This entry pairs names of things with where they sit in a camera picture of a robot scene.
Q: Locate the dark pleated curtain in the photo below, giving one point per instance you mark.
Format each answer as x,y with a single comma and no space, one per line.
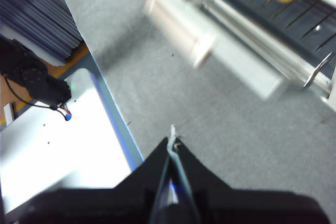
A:
31,11

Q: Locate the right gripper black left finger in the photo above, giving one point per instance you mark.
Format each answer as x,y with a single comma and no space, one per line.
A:
118,205

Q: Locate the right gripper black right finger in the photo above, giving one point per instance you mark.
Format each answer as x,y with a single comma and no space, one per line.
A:
236,205

